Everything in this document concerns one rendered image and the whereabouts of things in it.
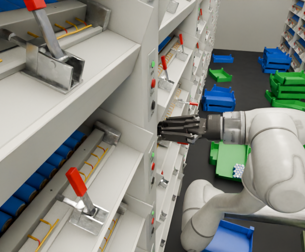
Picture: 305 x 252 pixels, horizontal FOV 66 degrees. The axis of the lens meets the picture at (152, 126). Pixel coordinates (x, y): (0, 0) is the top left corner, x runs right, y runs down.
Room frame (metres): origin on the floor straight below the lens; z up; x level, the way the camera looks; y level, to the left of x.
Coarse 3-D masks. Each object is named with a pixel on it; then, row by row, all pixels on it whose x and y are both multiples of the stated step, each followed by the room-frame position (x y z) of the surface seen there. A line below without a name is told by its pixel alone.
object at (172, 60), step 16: (176, 32) 1.02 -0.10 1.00; (160, 48) 0.82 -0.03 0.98; (176, 48) 0.95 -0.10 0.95; (192, 48) 1.00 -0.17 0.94; (160, 64) 0.74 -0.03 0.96; (176, 64) 0.79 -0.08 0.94; (160, 80) 0.60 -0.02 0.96; (176, 80) 0.67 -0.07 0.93; (160, 96) 0.55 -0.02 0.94; (160, 112) 0.42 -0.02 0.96
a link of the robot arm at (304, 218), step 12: (204, 180) 0.78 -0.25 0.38; (192, 192) 0.70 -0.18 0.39; (204, 192) 0.69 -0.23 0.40; (216, 192) 0.69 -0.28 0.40; (192, 204) 0.64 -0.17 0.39; (228, 216) 0.62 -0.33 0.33; (240, 216) 0.61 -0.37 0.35; (252, 216) 0.60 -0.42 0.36; (264, 216) 0.59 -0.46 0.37; (276, 216) 0.59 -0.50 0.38; (288, 216) 0.58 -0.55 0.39; (300, 216) 0.57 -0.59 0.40
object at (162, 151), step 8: (184, 80) 1.01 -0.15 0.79; (184, 88) 1.01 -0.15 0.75; (176, 96) 0.92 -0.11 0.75; (184, 96) 0.95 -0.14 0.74; (184, 104) 0.88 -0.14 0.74; (176, 112) 0.80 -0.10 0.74; (160, 144) 0.59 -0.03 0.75; (160, 152) 0.55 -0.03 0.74; (160, 160) 0.52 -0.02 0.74; (160, 168) 0.49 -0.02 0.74; (160, 176) 0.42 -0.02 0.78
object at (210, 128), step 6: (210, 114) 0.56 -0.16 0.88; (216, 114) 0.55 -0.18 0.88; (204, 120) 0.57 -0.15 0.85; (210, 120) 0.53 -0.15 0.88; (216, 120) 0.52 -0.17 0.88; (204, 126) 0.54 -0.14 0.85; (210, 126) 0.51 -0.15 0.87; (216, 126) 0.51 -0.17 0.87; (192, 132) 0.52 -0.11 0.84; (198, 132) 0.51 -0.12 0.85; (204, 132) 0.51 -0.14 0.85; (210, 132) 0.51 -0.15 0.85; (216, 132) 0.50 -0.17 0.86; (198, 138) 0.51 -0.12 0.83; (210, 138) 0.51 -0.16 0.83; (216, 138) 0.50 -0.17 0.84
